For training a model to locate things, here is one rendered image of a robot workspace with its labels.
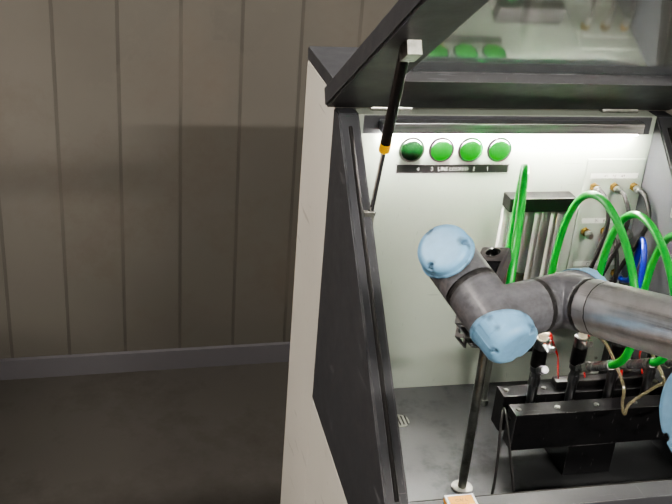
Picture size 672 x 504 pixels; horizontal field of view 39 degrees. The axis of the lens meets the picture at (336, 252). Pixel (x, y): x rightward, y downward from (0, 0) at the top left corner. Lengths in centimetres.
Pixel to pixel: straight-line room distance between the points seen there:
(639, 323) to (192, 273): 246
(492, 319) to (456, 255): 10
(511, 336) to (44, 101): 226
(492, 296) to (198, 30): 210
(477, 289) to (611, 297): 17
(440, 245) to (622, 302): 24
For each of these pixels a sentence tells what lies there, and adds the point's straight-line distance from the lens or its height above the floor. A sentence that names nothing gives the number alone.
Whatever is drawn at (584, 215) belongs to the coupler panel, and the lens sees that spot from 203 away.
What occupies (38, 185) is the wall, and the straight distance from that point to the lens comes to 331.
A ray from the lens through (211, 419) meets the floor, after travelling 337.
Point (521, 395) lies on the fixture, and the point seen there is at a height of 98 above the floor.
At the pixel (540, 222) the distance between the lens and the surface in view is 196.
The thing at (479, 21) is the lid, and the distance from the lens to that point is 139.
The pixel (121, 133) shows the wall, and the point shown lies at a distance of 324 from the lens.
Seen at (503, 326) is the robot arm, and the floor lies 139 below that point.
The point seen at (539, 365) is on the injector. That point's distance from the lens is 179.
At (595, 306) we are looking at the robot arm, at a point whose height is 142.
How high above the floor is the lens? 196
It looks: 25 degrees down
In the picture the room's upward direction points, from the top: 5 degrees clockwise
